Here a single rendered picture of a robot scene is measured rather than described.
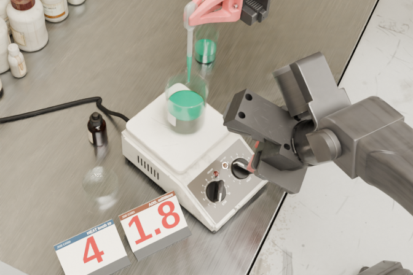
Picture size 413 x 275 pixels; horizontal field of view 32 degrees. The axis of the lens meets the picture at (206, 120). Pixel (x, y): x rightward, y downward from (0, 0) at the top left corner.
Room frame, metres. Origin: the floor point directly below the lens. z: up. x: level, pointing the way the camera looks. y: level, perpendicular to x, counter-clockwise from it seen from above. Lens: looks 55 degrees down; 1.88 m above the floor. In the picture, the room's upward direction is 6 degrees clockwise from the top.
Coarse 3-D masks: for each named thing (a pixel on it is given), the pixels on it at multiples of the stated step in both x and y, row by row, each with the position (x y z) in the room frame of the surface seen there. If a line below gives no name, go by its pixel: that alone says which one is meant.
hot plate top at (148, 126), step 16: (160, 96) 0.66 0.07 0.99; (144, 112) 0.62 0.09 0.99; (160, 112) 0.63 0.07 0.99; (208, 112) 0.63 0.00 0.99; (128, 128) 0.59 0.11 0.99; (144, 128) 0.59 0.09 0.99; (160, 128) 0.60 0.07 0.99; (208, 128) 0.61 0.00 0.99; (224, 128) 0.61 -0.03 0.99; (144, 144) 0.57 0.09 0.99; (160, 144) 0.57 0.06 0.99; (176, 144) 0.57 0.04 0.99; (192, 144) 0.57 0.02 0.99; (208, 144) 0.58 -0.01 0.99; (176, 160) 0.54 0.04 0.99; (192, 160) 0.55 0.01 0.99
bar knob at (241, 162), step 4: (236, 160) 0.57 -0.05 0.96; (240, 160) 0.57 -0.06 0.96; (244, 160) 0.58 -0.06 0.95; (232, 164) 0.57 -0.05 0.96; (236, 164) 0.56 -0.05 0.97; (240, 164) 0.56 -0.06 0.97; (244, 164) 0.56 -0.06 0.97; (232, 168) 0.56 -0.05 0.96; (236, 168) 0.56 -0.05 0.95; (240, 168) 0.56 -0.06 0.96; (244, 168) 0.56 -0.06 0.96; (232, 172) 0.56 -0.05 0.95; (236, 172) 0.56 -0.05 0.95; (240, 172) 0.56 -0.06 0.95; (244, 172) 0.56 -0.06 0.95; (248, 172) 0.56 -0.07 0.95; (252, 172) 0.56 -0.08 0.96; (236, 176) 0.55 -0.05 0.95; (240, 176) 0.55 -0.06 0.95; (244, 176) 0.55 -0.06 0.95
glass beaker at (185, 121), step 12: (180, 72) 0.64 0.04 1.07; (192, 72) 0.65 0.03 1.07; (168, 84) 0.62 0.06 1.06; (180, 84) 0.64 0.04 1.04; (192, 84) 0.64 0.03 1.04; (204, 84) 0.63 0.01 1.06; (168, 96) 0.62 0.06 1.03; (204, 96) 0.63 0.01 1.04; (168, 108) 0.60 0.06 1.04; (180, 108) 0.59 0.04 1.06; (192, 108) 0.59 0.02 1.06; (204, 108) 0.60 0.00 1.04; (168, 120) 0.60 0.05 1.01; (180, 120) 0.59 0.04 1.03; (192, 120) 0.59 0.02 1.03; (204, 120) 0.61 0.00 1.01; (180, 132) 0.59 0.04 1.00; (192, 132) 0.59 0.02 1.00
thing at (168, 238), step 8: (168, 192) 0.52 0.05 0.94; (176, 200) 0.51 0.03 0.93; (184, 224) 0.48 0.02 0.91; (168, 232) 0.47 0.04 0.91; (176, 232) 0.47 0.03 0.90; (184, 232) 0.47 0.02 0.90; (128, 240) 0.45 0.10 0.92; (152, 240) 0.45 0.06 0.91; (160, 240) 0.46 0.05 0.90; (168, 240) 0.46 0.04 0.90; (176, 240) 0.46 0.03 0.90; (136, 248) 0.44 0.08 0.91; (144, 248) 0.44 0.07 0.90; (152, 248) 0.44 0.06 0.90; (160, 248) 0.44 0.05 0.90; (136, 256) 0.43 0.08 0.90; (144, 256) 0.43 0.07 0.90
